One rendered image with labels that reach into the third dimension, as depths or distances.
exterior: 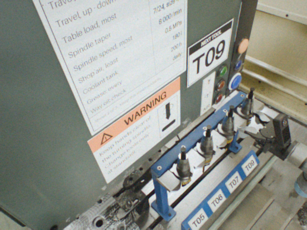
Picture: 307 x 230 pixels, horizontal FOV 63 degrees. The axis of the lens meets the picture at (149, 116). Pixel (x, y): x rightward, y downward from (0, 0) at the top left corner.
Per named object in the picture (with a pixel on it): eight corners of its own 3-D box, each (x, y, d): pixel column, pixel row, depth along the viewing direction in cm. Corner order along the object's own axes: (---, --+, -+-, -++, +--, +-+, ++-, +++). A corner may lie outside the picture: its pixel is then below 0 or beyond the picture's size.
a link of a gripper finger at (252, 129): (227, 136, 94) (253, 143, 91) (230, 127, 89) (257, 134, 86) (229, 130, 96) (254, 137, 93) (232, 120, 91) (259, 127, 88)
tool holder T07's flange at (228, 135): (226, 122, 90) (227, 118, 88) (239, 132, 87) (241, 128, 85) (213, 131, 88) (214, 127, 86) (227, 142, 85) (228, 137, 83)
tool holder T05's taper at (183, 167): (183, 159, 79) (183, 147, 74) (193, 168, 77) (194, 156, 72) (172, 167, 77) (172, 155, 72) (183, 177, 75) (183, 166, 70)
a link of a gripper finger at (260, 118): (245, 115, 100) (258, 133, 94) (248, 105, 95) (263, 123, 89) (252, 113, 100) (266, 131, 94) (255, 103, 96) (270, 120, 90)
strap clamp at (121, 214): (149, 206, 103) (146, 190, 92) (124, 229, 98) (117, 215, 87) (144, 201, 105) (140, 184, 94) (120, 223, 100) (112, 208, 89)
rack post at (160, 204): (176, 213, 100) (175, 177, 78) (167, 223, 98) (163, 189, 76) (159, 196, 106) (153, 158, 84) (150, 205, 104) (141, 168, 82)
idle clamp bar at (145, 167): (169, 156, 118) (169, 148, 113) (130, 196, 107) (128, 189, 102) (161, 150, 121) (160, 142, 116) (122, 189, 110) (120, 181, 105)
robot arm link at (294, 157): (303, 159, 78) (316, 144, 81) (289, 151, 80) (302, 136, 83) (294, 171, 84) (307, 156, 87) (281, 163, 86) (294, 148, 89)
